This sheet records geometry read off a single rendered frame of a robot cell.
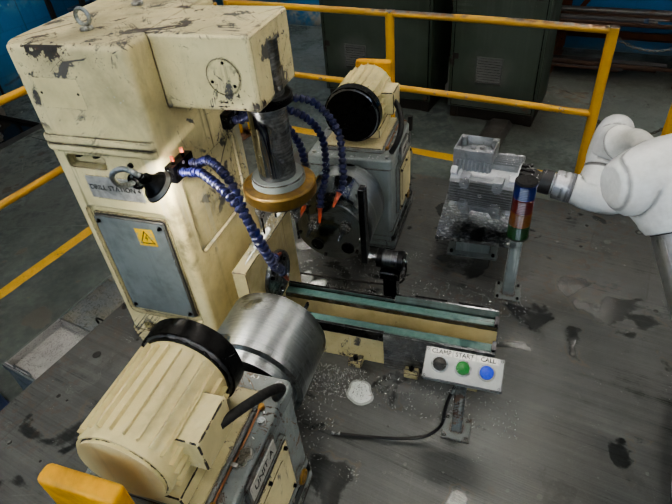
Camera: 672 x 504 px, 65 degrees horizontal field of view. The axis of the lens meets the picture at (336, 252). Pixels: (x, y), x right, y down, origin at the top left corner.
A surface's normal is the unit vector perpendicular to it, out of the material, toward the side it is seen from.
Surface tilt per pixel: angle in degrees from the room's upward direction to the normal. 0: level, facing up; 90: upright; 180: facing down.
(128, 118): 90
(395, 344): 90
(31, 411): 0
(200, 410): 0
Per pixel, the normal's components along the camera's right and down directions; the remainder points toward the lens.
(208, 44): -0.29, 0.62
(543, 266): -0.08, -0.77
